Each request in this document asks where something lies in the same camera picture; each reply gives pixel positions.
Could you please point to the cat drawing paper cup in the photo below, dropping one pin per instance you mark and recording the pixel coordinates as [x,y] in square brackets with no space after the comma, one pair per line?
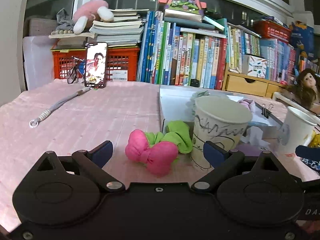
[296,130]

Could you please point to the smartphone with lit screen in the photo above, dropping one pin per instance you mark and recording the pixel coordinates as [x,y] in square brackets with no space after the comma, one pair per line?
[95,68]

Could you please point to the white patterned box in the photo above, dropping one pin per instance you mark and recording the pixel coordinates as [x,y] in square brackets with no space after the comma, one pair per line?
[254,66]

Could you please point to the pink white plush rabbit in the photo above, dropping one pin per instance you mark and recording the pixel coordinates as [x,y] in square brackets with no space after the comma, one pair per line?
[93,10]

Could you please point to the white pvc pipe frame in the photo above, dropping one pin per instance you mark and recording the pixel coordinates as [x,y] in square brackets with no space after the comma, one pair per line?
[278,96]

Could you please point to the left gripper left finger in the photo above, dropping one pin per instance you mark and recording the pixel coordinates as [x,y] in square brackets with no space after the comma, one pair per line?
[91,163]

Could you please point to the pale pink knit sock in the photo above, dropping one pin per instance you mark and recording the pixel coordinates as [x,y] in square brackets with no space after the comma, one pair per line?
[248,103]

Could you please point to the blue floral fabric pouch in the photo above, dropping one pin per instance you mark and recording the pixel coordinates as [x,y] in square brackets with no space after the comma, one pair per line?
[314,165]

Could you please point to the purple fuzzy sock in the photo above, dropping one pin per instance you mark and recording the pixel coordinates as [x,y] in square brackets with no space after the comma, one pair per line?
[250,150]

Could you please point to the green scrunchie with pink bow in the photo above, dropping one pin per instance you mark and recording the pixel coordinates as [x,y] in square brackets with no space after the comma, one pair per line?
[157,151]

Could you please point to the red basket on books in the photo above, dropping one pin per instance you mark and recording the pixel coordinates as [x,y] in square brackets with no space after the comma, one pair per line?
[269,29]

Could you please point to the gold sequin bow pouch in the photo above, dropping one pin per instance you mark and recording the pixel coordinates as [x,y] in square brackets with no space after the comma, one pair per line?
[315,140]

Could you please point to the scribbled paper cup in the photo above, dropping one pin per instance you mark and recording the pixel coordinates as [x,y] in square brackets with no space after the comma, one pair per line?
[219,120]

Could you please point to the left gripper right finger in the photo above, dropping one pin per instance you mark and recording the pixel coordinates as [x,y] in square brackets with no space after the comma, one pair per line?
[225,165]

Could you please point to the wooden drawer organizer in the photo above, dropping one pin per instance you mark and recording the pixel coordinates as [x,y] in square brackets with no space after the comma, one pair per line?
[244,84]

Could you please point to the miniature bicycle model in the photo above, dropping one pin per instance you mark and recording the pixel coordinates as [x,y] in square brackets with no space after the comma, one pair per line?
[79,68]

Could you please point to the blue cardboard box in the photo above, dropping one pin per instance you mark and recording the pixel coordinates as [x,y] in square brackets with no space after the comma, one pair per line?
[302,37]

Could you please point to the white foam wrap block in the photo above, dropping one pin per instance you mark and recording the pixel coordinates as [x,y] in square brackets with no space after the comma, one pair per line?
[254,137]

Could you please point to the green checkered cloth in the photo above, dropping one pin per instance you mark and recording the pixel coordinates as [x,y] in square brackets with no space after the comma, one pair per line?
[198,95]

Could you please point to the black binder clip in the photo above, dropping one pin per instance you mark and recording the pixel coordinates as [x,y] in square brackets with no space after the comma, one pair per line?
[266,110]

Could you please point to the red plastic crate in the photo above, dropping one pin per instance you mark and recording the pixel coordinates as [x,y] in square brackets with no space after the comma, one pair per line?
[119,58]

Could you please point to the stack of horizontal books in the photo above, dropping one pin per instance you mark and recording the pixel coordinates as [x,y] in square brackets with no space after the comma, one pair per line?
[126,29]

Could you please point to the row of upright books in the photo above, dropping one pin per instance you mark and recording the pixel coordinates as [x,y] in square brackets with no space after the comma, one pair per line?
[174,51]

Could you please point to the brown haired doll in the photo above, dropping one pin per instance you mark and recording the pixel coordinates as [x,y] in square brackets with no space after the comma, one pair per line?
[306,90]

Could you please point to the right row of books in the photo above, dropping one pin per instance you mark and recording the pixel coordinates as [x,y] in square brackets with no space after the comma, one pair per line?
[281,62]

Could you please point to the grey plush toy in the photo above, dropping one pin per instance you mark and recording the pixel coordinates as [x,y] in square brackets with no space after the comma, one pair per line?
[64,23]

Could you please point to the pink striped tablecloth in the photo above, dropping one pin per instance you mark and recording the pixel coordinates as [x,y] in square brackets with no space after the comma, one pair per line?
[83,123]

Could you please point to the grey shallow tray box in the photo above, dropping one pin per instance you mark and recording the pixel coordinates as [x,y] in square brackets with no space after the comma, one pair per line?
[174,104]

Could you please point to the small black box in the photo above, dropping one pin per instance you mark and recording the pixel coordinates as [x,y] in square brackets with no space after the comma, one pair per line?
[194,83]

